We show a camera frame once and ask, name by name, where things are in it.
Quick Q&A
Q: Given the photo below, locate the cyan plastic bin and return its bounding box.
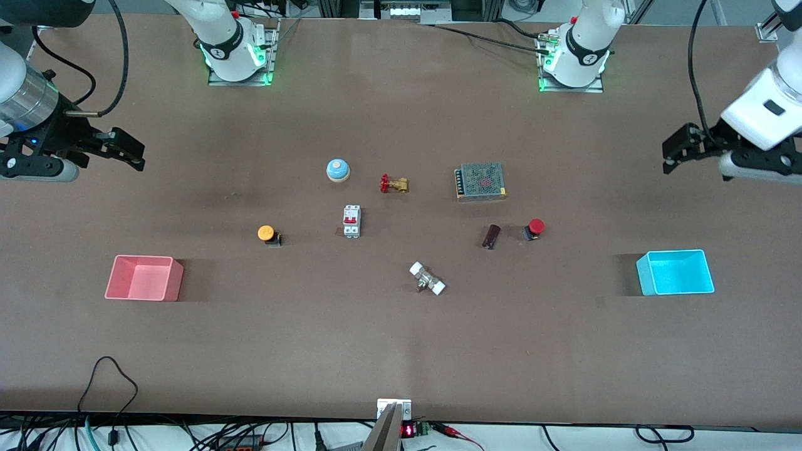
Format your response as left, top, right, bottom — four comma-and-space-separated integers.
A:
636, 249, 716, 296

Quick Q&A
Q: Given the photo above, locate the pink plastic bin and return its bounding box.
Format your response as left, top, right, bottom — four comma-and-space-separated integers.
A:
104, 254, 184, 303

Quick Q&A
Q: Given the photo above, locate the metal mesh power supply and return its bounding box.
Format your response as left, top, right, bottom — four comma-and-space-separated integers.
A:
454, 162, 508, 201

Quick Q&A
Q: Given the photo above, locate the white capped pipe valve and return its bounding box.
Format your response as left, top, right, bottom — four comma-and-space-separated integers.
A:
409, 261, 447, 296

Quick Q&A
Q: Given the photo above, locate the orange power strip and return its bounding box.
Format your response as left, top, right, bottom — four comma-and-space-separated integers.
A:
216, 432, 268, 451

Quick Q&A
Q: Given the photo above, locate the silver equipment box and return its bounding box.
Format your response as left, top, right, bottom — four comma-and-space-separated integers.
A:
360, 0, 452, 23

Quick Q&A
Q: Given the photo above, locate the red clip lead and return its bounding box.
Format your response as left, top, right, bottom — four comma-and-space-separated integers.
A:
431, 422, 487, 451

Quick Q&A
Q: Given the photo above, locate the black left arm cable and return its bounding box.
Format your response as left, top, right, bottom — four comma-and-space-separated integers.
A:
687, 0, 722, 142

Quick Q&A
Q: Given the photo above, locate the aluminium frame profile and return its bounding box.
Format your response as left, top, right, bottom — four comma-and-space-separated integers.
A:
754, 0, 791, 44

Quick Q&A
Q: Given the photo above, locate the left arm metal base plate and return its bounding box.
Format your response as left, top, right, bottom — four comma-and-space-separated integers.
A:
537, 31, 606, 94

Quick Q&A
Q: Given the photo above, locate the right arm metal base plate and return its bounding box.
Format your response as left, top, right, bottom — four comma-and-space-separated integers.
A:
207, 19, 280, 87

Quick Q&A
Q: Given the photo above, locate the black cable on table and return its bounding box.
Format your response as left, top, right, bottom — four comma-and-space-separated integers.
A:
416, 18, 553, 48

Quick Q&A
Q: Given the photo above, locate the black looped cable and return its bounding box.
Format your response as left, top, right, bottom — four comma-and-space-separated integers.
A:
76, 356, 140, 447

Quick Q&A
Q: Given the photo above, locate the black coiled cable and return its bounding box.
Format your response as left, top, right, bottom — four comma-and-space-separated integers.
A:
635, 424, 695, 445

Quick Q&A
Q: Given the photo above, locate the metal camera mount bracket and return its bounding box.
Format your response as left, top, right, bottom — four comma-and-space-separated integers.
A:
362, 398, 413, 451

